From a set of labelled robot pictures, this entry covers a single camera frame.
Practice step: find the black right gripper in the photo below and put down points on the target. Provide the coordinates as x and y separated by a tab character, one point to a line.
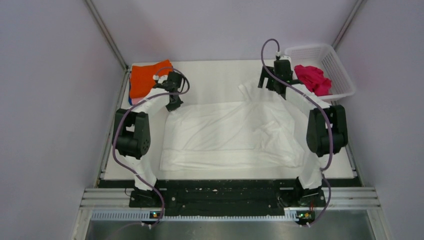
263	75

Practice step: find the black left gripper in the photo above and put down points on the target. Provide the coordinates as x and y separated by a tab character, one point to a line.
171	107

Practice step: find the white printed t shirt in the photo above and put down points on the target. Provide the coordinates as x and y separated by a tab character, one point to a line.
256	132

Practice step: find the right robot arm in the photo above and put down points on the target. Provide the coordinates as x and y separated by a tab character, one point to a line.
326	132

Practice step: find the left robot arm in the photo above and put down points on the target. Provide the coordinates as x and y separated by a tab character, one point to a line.
131	131

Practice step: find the folded orange t shirt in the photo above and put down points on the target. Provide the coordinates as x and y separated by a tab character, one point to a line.
142	78

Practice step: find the crumpled magenta t shirt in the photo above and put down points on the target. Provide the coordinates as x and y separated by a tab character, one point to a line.
314	79

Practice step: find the folded pink t shirt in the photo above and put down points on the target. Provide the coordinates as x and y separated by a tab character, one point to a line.
134	101

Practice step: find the white plastic laundry basket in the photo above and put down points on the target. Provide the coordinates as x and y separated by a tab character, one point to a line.
324	57

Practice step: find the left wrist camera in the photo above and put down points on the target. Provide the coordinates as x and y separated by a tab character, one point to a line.
160	79

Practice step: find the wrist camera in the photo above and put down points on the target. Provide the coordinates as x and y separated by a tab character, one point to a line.
160	79
279	56

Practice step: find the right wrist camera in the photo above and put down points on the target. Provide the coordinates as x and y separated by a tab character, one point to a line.
279	56

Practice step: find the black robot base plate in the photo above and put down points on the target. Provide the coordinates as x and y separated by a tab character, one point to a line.
213	191

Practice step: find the aluminium frame rail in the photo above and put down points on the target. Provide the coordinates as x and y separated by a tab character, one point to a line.
114	204

